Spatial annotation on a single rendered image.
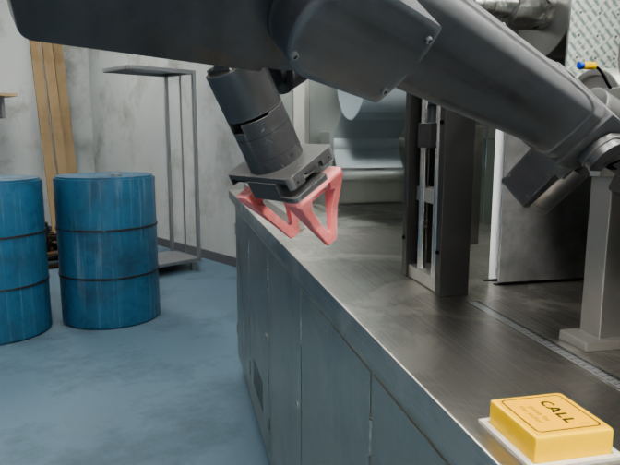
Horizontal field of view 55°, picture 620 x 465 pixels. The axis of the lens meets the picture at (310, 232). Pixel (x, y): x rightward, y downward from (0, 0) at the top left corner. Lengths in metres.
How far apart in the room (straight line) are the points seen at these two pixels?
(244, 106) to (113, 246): 3.14
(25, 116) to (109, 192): 4.05
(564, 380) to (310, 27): 0.55
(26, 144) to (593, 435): 7.30
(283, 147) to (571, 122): 0.25
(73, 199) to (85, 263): 0.38
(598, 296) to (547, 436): 0.31
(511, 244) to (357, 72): 0.85
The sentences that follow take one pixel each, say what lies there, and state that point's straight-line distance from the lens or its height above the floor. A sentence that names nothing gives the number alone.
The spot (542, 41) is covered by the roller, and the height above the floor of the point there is 1.29.
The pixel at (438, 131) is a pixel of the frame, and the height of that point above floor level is 1.16.
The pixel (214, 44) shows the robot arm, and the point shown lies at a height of 1.18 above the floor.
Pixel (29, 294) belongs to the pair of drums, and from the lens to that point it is 3.74.
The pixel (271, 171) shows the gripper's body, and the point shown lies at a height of 1.12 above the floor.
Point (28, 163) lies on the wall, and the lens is 7.60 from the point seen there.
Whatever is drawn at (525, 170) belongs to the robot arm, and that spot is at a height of 1.12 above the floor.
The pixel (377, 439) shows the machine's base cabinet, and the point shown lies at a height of 0.73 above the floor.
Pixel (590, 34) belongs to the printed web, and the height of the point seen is 1.29.
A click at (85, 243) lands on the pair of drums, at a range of 3.70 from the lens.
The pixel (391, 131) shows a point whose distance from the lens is 1.65.
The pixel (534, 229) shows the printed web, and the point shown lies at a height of 0.99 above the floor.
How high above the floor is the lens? 1.15
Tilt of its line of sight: 9 degrees down
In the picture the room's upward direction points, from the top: straight up
